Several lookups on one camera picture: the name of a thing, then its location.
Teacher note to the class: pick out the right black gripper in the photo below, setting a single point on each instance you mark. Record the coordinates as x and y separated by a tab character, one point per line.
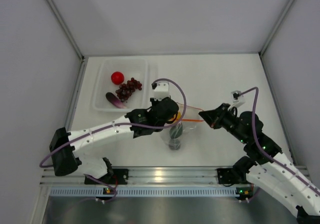
214	117

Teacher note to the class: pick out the yellow fake lemon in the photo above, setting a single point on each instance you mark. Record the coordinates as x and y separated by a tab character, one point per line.
175	118

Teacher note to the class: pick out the green fake avocado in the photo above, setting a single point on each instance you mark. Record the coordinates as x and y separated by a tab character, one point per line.
175	132

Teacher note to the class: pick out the clear zip top bag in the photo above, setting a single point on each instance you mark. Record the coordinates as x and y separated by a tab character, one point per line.
189	120

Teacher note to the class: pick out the dark red fake grapes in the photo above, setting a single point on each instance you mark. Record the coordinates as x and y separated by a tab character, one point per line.
126	90

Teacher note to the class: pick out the purple fake eggplant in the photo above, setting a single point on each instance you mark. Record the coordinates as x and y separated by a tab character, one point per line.
112	99

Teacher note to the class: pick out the red fake tomato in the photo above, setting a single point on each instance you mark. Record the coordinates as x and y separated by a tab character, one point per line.
117	78

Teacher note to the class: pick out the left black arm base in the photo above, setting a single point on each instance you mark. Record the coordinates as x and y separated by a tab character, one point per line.
118	175

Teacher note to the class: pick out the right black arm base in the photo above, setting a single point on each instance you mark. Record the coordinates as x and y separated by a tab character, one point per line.
227	176

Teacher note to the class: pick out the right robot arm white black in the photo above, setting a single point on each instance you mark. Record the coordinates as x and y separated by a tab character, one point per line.
265	165

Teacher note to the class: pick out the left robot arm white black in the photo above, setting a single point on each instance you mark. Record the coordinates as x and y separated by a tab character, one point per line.
71	149

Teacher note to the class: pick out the clear plastic bin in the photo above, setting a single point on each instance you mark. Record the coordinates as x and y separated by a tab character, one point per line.
136	67

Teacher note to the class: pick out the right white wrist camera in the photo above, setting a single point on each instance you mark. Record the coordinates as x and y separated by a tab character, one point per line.
237	99

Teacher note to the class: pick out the aluminium rail frame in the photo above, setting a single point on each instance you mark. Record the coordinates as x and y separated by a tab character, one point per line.
139	175

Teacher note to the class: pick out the white slotted cable duct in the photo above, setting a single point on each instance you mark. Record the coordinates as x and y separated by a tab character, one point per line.
128	191

